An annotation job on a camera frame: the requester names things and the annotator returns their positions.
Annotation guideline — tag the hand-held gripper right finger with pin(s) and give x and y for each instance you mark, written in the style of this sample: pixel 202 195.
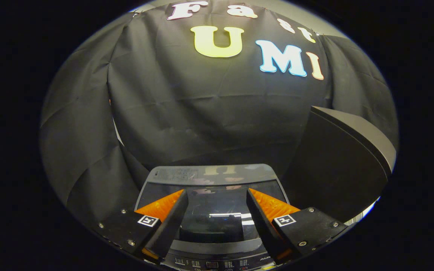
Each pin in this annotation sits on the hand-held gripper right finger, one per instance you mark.
pixel 262 222

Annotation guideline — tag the black backdrop cloth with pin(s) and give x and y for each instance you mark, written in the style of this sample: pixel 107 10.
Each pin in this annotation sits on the black backdrop cloth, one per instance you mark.
pixel 202 113

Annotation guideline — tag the grey washing machine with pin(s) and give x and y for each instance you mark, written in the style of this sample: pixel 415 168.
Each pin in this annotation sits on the grey washing machine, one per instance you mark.
pixel 202 263

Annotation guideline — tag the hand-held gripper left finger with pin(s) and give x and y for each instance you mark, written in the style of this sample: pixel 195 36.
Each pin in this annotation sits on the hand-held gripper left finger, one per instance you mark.
pixel 171 222

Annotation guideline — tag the beige cabinet with black frame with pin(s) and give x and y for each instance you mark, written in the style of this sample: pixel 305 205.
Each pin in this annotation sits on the beige cabinet with black frame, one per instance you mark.
pixel 333 169

